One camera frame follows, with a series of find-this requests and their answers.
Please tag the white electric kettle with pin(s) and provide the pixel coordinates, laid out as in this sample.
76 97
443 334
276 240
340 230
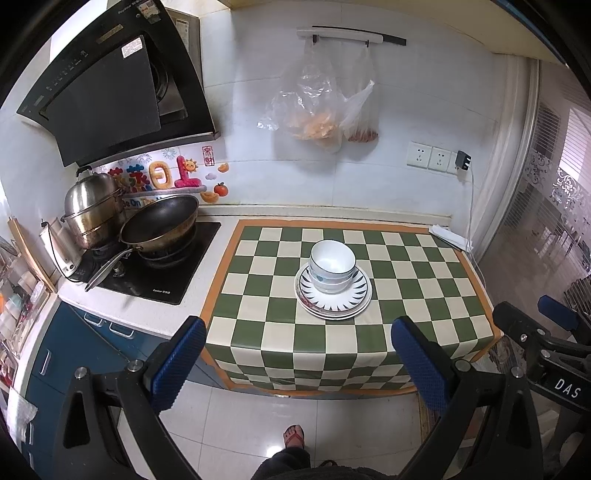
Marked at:
64 258

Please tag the large clear plastic bag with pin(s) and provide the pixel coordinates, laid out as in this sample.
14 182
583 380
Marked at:
309 106

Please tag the steel steamer pot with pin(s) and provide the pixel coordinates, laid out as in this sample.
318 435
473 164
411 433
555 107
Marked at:
92 203

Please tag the frosted glass sliding door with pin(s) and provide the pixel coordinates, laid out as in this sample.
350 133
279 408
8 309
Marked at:
540 194

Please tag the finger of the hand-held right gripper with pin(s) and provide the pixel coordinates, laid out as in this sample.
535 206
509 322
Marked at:
519 325
558 314

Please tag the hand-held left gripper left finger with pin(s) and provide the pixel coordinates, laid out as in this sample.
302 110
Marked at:
182 364

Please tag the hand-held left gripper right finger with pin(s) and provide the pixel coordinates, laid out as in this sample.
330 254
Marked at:
420 369

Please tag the plain white bowl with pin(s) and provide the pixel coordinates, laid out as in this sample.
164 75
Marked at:
332 290
332 282

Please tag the black plug adapter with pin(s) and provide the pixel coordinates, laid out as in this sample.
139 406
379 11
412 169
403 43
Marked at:
463 160

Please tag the wall hook rail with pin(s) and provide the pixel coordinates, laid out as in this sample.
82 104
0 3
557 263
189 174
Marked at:
341 34

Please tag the blue kitchen cabinet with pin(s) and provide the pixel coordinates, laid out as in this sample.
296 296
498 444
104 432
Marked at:
74 350

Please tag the dark wok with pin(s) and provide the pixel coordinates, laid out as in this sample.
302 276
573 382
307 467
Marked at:
157 221

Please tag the large white pink-flower plate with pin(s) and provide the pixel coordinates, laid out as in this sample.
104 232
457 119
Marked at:
337 317

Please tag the person's foot in red sandal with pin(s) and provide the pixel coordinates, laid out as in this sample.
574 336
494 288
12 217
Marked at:
293 436

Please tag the white wall socket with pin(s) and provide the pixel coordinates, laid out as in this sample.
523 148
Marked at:
419 154
440 158

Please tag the person's dark trouser leg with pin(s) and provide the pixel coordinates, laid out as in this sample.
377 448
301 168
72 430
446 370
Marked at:
295 466

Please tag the white power strip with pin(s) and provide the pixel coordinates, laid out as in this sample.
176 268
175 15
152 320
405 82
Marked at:
448 236

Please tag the black range hood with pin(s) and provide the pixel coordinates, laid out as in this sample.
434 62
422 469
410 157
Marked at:
106 101

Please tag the colourful wall stickers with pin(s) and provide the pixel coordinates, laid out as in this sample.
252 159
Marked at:
180 177

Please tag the wooden cutting board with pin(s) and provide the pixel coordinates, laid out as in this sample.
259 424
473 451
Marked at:
32 254

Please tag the black gas stove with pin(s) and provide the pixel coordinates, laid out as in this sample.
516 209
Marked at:
157 286

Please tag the small clear plastic bag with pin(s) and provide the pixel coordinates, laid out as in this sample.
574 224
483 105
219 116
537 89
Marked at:
362 115

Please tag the white plastic bag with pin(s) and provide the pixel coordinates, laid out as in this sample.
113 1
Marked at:
21 417

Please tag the white plate with dark leaf rim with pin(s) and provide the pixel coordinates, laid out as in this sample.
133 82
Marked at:
355 290

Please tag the cluttered side shelf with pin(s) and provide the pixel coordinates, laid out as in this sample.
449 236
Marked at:
18 309

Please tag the green checkered tablecloth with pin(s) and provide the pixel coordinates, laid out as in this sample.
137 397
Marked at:
277 332

